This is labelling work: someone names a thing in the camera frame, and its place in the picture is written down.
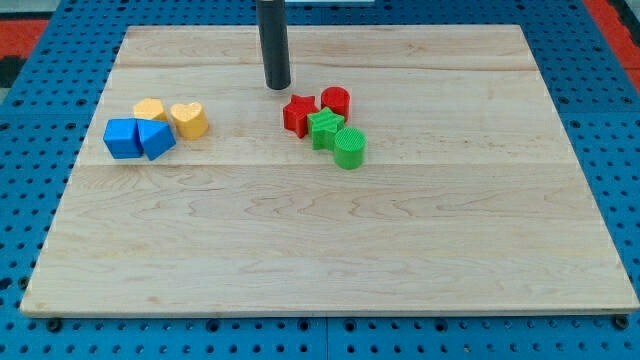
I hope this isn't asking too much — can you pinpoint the green cylinder block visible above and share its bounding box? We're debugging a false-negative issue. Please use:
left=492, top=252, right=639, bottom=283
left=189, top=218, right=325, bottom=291
left=333, top=127, right=367, bottom=170

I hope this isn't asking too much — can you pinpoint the green star block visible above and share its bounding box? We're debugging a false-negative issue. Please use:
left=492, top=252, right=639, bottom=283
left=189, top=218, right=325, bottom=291
left=307, top=107, right=345, bottom=150

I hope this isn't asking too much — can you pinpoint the red star block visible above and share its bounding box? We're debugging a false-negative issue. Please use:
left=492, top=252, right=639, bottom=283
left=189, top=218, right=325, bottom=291
left=282, top=94, right=319, bottom=139

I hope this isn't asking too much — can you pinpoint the red cylinder block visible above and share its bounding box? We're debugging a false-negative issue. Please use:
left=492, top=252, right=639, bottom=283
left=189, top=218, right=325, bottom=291
left=320, top=86, right=351, bottom=122

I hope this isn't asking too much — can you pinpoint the yellow heart block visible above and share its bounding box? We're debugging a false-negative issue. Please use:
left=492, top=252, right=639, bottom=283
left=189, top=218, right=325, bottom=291
left=170, top=102, right=209, bottom=140

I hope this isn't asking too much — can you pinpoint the light wooden board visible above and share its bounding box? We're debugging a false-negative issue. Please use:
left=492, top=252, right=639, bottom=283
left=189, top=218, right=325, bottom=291
left=21, top=25, right=639, bottom=318

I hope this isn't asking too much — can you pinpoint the blue triangular prism block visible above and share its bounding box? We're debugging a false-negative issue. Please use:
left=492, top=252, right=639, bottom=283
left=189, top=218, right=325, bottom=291
left=137, top=119, right=176, bottom=161

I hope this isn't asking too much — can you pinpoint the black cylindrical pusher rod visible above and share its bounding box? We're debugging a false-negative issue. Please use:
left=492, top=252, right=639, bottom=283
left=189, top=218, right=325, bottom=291
left=256, top=0, right=291, bottom=90

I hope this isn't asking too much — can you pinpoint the yellow hexagon block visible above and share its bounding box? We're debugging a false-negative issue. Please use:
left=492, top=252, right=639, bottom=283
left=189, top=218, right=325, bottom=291
left=133, top=98, right=168, bottom=122

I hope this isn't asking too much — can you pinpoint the blue cube block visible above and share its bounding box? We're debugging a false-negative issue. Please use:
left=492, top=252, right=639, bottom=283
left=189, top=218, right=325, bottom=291
left=103, top=118, right=143, bottom=159

